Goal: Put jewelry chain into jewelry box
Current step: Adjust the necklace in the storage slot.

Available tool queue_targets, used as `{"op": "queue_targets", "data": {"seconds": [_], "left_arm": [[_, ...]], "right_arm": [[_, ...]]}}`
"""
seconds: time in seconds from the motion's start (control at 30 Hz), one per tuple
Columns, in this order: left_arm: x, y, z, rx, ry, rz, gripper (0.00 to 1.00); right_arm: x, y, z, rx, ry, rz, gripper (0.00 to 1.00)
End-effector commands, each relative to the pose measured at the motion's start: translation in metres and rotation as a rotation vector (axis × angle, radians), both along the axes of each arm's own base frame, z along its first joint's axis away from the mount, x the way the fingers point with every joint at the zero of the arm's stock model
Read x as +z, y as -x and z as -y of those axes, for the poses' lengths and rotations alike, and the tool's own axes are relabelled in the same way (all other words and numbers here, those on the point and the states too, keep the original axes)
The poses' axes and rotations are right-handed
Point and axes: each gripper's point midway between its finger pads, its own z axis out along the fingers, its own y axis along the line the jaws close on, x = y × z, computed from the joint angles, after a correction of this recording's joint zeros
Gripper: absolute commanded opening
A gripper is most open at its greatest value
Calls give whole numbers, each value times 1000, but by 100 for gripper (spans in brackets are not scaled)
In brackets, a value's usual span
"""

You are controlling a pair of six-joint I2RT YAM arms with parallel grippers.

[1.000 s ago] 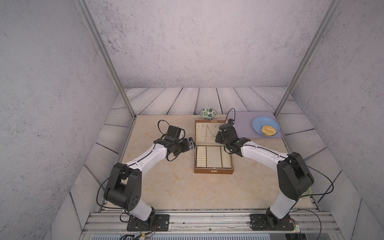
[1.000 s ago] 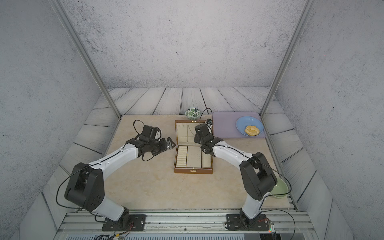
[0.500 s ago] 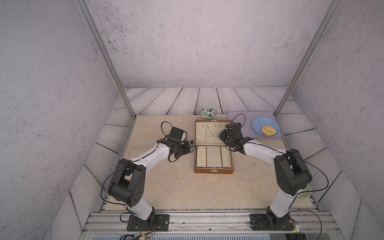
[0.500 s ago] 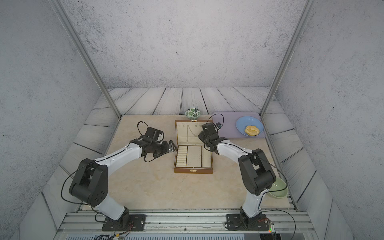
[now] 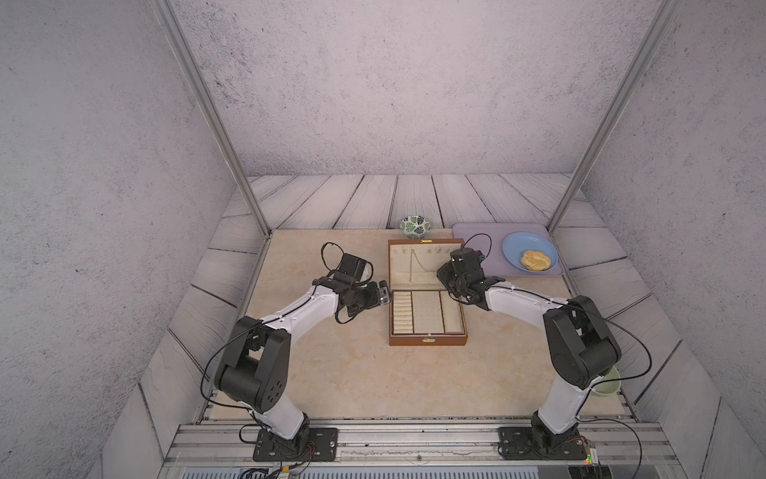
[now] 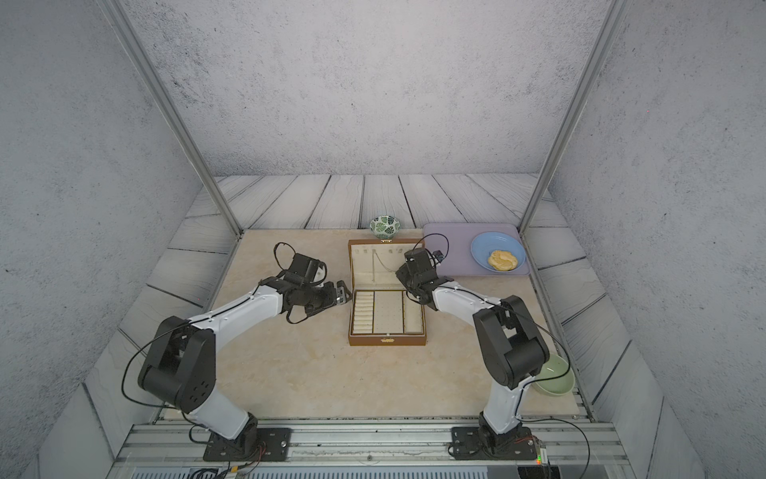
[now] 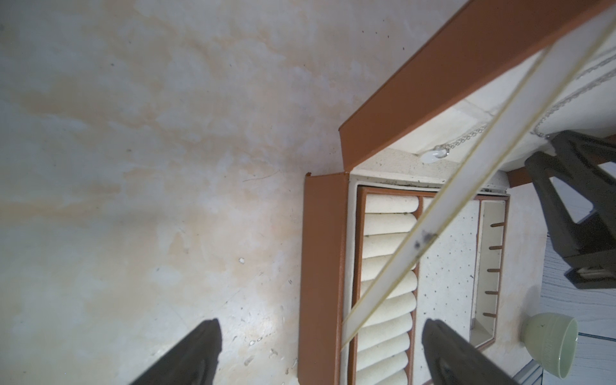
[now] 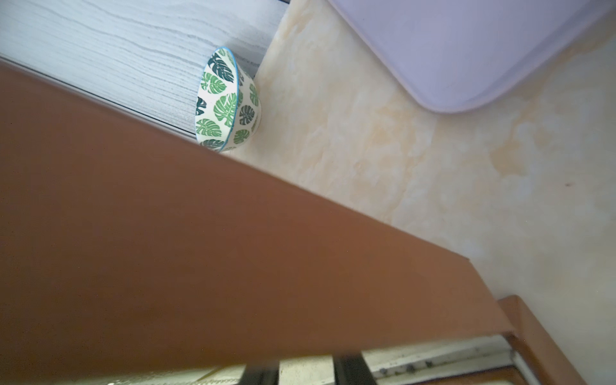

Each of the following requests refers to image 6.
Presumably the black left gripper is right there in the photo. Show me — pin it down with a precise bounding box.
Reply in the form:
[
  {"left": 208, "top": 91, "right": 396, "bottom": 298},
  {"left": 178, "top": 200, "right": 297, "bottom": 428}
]
[{"left": 300, "top": 278, "right": 355, "bottom": 317}]

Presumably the brown jewelry box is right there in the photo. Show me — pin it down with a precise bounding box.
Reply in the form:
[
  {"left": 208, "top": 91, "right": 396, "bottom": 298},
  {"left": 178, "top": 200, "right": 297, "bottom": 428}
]
[{"left": 347, "top": 239, "right": 427, "bottom": 346}]

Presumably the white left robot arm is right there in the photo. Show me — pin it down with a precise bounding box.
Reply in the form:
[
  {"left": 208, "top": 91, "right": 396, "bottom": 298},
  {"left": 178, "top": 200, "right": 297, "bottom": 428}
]
[{"left": 138, "top": 253, "right": 351, "bottom": 441}]

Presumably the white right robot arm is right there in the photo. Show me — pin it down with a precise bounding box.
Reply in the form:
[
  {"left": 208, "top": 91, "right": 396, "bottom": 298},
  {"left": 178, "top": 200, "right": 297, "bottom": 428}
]
[{"left": 396, "top": 249, "right": 551, "bottom": 438}]

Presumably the green leaf pattern bowl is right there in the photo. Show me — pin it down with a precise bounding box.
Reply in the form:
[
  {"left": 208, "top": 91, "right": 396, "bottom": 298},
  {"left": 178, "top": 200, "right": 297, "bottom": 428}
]
[{"left": 369, "top": 215, "right": 401, "bottom": 241}]

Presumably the blue plate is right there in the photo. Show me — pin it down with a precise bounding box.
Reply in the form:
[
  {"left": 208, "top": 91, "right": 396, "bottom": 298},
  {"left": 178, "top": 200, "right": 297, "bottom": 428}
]
[{"left": 470, "top": 232, "right": 530, "bottom": 275}]

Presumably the yellow pastry bun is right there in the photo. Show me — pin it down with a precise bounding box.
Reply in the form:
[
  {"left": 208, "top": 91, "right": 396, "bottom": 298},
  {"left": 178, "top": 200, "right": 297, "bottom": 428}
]
[{"left": 488, "top": 249, "right": 520, "bottom": 271}]

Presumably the light green bowl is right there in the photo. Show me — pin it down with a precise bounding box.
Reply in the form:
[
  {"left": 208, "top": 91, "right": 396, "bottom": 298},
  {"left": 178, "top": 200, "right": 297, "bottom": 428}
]
[{"left": 532, "top": 354, "right": 576, "bottom": 396}]

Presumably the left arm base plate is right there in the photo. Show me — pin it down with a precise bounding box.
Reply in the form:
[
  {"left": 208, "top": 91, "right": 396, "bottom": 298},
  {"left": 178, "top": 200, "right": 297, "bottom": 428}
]
[{"left": 203, "top": 427, "right": 292, "bottom": 463}]

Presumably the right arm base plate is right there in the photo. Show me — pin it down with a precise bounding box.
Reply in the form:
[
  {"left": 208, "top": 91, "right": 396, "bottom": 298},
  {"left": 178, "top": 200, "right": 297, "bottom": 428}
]
[{"left": 447, "top": 425, "right": 541, "bottom": 462}]

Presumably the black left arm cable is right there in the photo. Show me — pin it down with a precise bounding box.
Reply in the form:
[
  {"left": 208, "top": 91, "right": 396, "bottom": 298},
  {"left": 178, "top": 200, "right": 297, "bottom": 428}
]
[{"left": 120, "top": 241, "right": 329, "bottom": 411}]

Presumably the aluminium front rail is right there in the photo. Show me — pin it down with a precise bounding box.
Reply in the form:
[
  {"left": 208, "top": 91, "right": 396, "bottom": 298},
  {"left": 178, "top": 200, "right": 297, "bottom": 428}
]
[{"left": 108, "top": 418, "right": 634, "bottom": 478}]

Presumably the aluminium right frame post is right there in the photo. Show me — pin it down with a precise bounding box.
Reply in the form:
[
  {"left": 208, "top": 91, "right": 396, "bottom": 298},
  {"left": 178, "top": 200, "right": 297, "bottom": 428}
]
[{"left": 519, "top": 0, "right": 630, "bottom": 236}]

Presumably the aluminium frame post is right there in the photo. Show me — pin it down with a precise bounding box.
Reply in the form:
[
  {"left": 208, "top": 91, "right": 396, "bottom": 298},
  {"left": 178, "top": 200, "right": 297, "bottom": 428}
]
[
  {"left": 98, "top": 0, "right": 245, "bottom": 240},
  {"left": 519, "top": 0, "right": 630, "bottom": 236}
]

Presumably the aluminium left frame post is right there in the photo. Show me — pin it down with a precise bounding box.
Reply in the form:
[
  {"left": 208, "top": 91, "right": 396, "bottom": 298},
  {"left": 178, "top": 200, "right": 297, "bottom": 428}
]
[{"left": 98, "top": 0, "right": 245, "bottom": 240}]

